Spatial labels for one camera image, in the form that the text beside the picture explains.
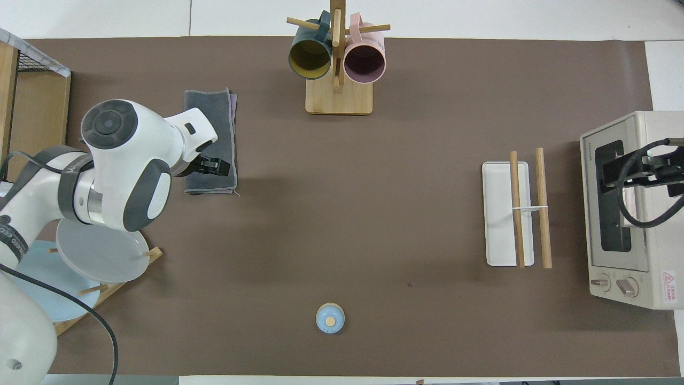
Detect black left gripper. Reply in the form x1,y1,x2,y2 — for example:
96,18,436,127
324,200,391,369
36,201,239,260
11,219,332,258
186,154,231,178

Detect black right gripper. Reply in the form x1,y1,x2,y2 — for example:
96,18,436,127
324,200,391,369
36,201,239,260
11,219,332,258
603,152,684,196

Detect purple and grey towel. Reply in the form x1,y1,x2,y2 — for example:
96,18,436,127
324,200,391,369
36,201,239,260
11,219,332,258
184,88,239,196

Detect wooden plate rack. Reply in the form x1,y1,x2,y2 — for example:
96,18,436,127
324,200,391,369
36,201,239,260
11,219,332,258
47,246,164,336

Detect white towel rack wooden bars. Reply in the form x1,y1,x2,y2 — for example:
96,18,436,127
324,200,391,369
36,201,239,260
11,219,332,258
481,148,553,269

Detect beige toaster oven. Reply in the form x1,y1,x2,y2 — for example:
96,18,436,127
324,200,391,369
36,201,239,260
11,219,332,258
580,111,684,311

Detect grey plate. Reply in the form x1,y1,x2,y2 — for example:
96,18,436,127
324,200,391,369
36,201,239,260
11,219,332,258
56,217,151,284

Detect wooden mug tree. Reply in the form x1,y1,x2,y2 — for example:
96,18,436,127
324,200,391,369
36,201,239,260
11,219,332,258
286,0,391,116

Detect brown table mat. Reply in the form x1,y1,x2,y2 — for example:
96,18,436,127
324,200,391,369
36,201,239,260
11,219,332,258
24,36,680,378

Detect dark teal mug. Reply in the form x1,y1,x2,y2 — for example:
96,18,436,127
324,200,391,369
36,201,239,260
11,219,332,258
288,11,335,81

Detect wooden shelf unit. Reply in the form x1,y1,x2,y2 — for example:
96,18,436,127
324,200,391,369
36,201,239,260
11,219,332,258
0,42,72,180

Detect pink mug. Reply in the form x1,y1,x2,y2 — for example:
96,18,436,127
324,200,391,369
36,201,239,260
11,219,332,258
343,13,386,85

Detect small blue bell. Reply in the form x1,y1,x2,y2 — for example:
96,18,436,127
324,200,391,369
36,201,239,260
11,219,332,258
315,302,346,335

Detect white patterned cover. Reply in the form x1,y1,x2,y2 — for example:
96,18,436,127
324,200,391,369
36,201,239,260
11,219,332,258
0,28,72,78

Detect light blue plate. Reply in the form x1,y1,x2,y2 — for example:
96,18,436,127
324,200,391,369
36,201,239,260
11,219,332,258
8,241,102,323

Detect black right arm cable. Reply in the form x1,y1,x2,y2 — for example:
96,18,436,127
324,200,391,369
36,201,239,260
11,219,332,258
616,138,684,229

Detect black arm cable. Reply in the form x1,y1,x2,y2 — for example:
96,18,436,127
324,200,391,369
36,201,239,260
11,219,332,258
616,138,684,229
0,151,119,385

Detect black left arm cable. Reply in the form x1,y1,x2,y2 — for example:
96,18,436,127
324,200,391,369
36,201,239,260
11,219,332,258
0,151,119,385

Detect black wire basket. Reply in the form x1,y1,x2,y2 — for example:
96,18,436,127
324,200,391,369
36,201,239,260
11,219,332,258
16,49,57,73

